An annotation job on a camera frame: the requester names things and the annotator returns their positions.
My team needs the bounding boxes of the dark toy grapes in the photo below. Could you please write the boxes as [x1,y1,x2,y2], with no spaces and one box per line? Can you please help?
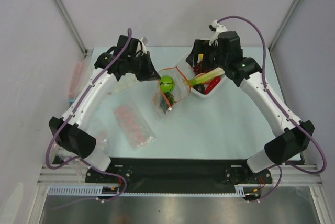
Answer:
[193,62,209,75]

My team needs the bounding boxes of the orange toy pineapple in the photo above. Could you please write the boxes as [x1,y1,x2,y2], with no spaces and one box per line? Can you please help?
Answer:
[152,92,174,115]

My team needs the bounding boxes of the white perforated plastic basket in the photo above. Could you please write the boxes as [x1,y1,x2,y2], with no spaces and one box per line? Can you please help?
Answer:
[175,51,228,102]

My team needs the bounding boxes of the yellow toy pear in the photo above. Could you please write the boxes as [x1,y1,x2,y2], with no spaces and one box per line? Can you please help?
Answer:
[197,54,204,63]

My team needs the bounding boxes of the clear cream-dotted zip bag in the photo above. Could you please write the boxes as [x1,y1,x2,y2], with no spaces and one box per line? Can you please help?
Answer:
[107,73,140,95]

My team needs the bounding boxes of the red toy chili pepper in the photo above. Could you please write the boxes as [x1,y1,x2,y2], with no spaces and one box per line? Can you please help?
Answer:
[205,76,221,95]

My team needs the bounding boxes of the green toy celery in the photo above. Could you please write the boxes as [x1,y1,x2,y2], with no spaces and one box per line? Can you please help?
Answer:
[188,68,225,86]

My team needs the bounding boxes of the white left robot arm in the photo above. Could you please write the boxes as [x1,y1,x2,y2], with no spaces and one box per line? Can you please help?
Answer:
[45,51,160,182]

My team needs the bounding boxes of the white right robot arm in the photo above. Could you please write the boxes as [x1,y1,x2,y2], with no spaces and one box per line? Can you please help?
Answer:
[185,38,315,183]

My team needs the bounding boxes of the clear red-zipper zip bag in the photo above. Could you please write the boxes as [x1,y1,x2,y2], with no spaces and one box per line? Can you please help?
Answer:
[152,66,191,117]

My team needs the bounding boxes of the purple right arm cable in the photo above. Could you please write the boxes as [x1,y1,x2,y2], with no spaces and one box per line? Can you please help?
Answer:
[209,15,328,204]

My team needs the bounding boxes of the aluminium frame post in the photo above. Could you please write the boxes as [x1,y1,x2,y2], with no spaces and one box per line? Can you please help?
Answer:
[268,0,303,53]
[52,0,88,57]

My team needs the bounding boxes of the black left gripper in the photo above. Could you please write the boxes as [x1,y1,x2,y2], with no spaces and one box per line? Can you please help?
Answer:
[127,51,160,82]

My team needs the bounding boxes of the clear red-patterned zip bag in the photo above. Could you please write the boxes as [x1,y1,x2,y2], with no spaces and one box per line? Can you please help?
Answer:
[95,130,110,154]

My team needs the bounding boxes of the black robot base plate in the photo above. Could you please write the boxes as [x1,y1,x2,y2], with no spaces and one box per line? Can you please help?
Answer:
[85,158,272,190]

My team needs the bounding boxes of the left aluminium frame post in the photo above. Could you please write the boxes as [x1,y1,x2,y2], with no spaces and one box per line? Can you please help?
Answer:
[52,0,88,57]

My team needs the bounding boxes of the clear pink-dotted zip bag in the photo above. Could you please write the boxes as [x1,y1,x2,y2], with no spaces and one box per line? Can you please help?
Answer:
[112,102,156,150]

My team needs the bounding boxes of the right aluminium frame post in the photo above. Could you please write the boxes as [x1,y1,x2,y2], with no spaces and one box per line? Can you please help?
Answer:
[268,0,303,53]

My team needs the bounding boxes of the slotted white cable duct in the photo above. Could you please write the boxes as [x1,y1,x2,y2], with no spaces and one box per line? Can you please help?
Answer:
[48,185,261,197]

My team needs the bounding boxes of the green toy melon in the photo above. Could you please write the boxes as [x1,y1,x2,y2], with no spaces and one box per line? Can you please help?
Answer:
[159,75,175,93]

